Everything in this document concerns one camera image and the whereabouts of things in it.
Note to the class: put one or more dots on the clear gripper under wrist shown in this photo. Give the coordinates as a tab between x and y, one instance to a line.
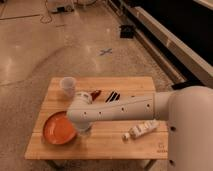
85	132

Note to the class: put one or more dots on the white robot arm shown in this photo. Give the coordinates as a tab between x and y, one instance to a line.
188	111

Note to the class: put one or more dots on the red small object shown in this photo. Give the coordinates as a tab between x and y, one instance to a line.
95	94

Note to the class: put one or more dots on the black striped flat object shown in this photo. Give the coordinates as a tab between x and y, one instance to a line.
113	97

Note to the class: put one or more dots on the translucent plastic cup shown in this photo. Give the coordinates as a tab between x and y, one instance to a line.
67	84

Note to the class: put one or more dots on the wooden table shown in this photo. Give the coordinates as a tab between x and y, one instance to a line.
104	141

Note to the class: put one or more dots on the white tube with cap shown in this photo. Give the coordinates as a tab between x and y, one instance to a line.
140	129

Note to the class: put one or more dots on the black box on floor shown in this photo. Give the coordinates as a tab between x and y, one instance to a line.
127	31

